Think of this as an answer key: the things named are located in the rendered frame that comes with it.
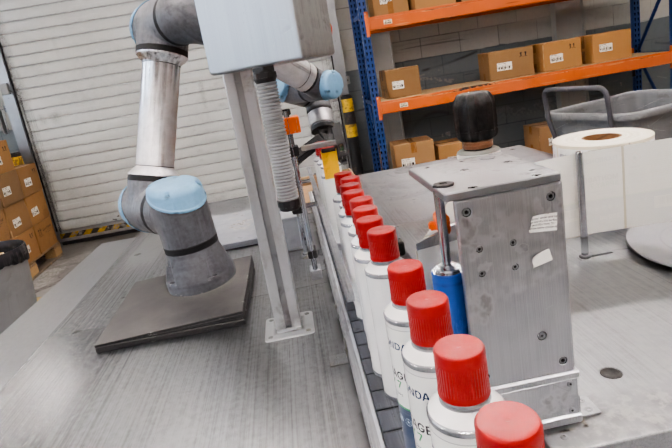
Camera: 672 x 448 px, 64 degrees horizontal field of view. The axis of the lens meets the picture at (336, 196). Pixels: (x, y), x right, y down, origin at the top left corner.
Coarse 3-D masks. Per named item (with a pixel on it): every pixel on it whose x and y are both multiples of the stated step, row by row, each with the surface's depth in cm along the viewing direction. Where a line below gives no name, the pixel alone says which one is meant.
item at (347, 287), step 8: (312, 176) 161; (312, 184) 150; (320, 200) 130; (320, 208) 122; (328, 224) 109; (328, 232) 103; (328, 240) 102; (336, 248) 94; (336, 256) 90; (336, 264) 86; (344, 272) 82; (344, 280) 79; (344, 288) 76; (352, 288) 76; (352, 296) 75
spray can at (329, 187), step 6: (324, 180) 117; (330, 180) 116; (324, 186) 118; (330, 186) 117; (324, 192) 119; (330, 192) 117; (336, 192) 117; (330, 198) 118; (330, 204) 118; (330, 210) 119; (330, 216) 119; (330, 222) 120; (336, 222) 119; (336, 228) 119; (336, 234) 120; (336, 240) 120
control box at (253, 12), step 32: (224, 0) 75; (256, 0) 73; (288, 0) 70; (320, 0) 76; (224, 32) 77; (256, 32) 74; (288, 32) 72; (320, 32) 76; (224, 64) 78; (256, 64) 76
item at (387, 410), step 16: (336, 272) 105; (352, 304) 90; (352, 320) 84; (368, 352) 74; (368, 368) 70; (368, 384) 67; (384, 400) 63; (384, 416) 60; (384, 432) 58; (400, 432) 57
